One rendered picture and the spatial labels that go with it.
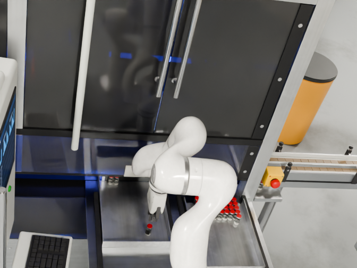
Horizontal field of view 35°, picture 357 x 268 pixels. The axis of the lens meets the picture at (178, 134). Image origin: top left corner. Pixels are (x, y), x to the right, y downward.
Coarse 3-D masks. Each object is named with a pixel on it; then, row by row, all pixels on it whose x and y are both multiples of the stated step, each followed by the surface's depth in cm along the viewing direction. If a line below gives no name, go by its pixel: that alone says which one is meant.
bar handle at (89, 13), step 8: (88, 0) 163; (88, 8) 164; (88, 16) 166; (88, 24) 168; (88, 32) 170; (88, 40) 171; (88, 48) 174; (88, 56) 176; (80, 64) 177; (80, 72) 179; (80, 80) 181; (80, 88) 183; (80, 96) 185; (80, 104) 187; (80, 112) 189; (80, 120) 192; (72, 136) 196; (72, 144) 198
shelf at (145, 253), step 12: (252, 216) 235; (264, 240) 227; (96, 252) 206; (108, 252) 207; (120, 252) 208; (132, 252) 209; (144, 252) 210; (156, 252) 211; (168, 252) 213; (264, 252) 222; (96, 264) 202; (108, 264) 203; (120, 264) 204; (132, 264) 205; (144, 264) 206; (156, 264) 207; (168, 264) 208
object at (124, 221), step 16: (112, 192) 229; (128, 192) 231; (144, 192) 233; (112, 208) 223; (128, 208) 225; (144, 208) 226; (112, 224) 217; (128, 224) 218; (144, 224) 220; (160, 224) 222; (112, 240) 211; (128, 240) 213; (144, 240) 214; (160, 240) 216
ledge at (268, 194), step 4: (264, 188) 250; (268, 188) 250; (272, 188) 251; (276, 188) 251; (256, 192) 247; (260, 192) 247; (264, 192) 248; (268, 192) 248; (272, 192) 249; (276, 192) 249; (256, 196) 245; (260, 196) 245; (264, 196) 246; (268, 196) 246; (272, 196) 247; (276, 196) 247; (280, 196) 248; (256, 200) 245; (260, 200) 245; (264, 200) 246; (268, 200) 246; (272, 200) 246; (276, 200) 247; (280, 200) 247
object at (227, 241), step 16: (240, 208) 237; (224, 224) 228; (240, 224) 230; (208, 240) 220; (224, 240) 222; (240, 240) 224; (256, 240) 221; (208, 256) 214; (224, 256) 216; (240, 256) 218; (256, 256) 219
